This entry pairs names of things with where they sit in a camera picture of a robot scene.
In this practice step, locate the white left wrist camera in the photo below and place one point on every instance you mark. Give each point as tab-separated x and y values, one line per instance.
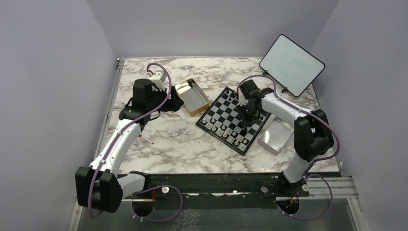
158	80

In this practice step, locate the red and white marker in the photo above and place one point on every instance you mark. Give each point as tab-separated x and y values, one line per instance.
146	139

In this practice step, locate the aluminium frame rail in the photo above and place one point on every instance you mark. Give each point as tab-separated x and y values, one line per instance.
109	109

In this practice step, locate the silver metal tin lid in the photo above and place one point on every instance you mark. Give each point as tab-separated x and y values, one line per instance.
275	136

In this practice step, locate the small whiteboard on stand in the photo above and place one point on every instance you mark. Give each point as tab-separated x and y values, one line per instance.
290	65

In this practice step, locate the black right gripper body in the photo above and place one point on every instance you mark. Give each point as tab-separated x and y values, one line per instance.
248	115

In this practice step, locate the yellow metal tin box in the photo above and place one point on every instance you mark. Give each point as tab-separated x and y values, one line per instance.
195	100

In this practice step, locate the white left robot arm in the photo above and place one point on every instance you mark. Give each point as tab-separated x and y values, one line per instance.
98	185

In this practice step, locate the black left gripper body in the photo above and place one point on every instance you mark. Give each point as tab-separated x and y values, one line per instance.
159	96

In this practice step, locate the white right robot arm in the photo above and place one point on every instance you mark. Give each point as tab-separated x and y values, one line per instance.
311	134

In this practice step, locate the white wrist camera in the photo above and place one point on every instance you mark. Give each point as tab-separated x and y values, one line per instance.
242	101
158	80

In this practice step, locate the black and white chessboard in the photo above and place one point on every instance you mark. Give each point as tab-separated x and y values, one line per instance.
226	113

